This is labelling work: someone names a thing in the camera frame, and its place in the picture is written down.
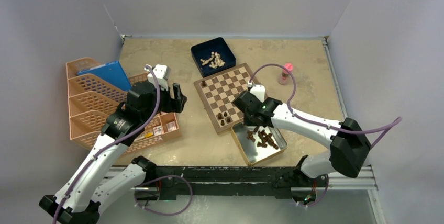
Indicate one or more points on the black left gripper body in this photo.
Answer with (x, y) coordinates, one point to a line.
(166, 102)

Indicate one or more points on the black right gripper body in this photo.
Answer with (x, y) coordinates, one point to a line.
(248, 120)

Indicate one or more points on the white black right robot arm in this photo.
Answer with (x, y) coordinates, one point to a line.
(347, 149)

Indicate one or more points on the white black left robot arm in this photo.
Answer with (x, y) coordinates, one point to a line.
(83, 198)

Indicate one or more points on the pile of dark chess pieces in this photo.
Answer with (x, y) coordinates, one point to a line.
(262, 139)

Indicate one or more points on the wooden chess board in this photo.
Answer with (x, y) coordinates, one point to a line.
(221, 90)

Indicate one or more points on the pile of light chess pieces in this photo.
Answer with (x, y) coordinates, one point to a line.
(213, 62)

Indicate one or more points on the orange plastic basket tray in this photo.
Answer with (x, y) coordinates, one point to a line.
(163, 127)

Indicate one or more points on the metal gold-rimmed tin tray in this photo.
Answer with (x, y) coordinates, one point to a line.
(253, 155)

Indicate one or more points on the pink lidded small bottle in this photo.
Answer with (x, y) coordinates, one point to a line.
(285, 74)

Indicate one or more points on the dark blue square tray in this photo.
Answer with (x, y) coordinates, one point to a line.
(203, 51)

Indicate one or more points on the blue folder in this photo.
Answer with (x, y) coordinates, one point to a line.
(112, 73)

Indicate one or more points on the orange plastic file organizer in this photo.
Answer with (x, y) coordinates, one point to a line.
(90, 101)

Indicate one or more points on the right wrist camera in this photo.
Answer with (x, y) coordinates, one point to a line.
(257, 90)

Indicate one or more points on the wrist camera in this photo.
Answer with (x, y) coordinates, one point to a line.
(161, 72)
(257, 90)

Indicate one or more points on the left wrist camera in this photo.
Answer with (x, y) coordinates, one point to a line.
(161, 72)

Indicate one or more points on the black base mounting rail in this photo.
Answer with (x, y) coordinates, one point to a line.
(279, 182)

